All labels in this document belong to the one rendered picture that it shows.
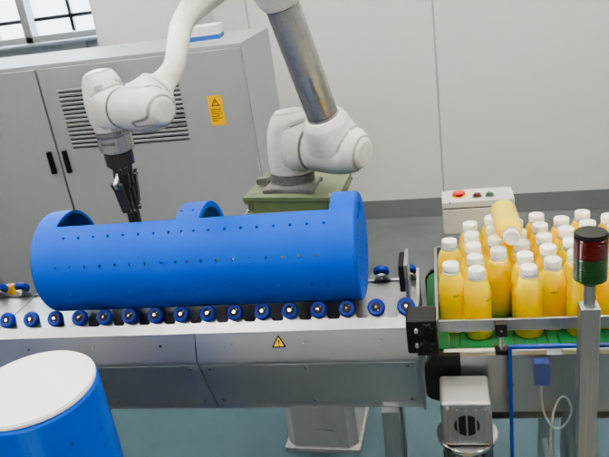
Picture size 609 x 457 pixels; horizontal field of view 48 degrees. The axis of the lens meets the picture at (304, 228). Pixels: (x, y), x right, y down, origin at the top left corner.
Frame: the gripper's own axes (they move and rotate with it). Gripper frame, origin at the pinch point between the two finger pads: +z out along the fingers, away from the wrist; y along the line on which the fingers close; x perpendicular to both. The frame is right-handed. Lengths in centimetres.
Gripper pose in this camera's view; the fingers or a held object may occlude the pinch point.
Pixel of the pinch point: (135, 221)
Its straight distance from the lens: 194.0
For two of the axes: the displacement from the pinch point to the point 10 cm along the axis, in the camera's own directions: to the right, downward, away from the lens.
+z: 1.4, 9.1, 3.8
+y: -1.6, 4.0, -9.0
